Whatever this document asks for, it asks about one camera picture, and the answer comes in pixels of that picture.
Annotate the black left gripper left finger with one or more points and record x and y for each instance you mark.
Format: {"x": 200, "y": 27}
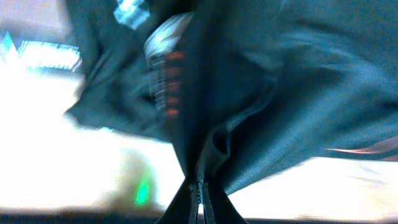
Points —
{"x": 184, "y": 207}

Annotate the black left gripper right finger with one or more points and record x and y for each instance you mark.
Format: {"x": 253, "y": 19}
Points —
{"x": 218, "y": 209}

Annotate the black printed jersey shirt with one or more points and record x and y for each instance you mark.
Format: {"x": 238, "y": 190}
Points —
{"x": 244, "y": 89}

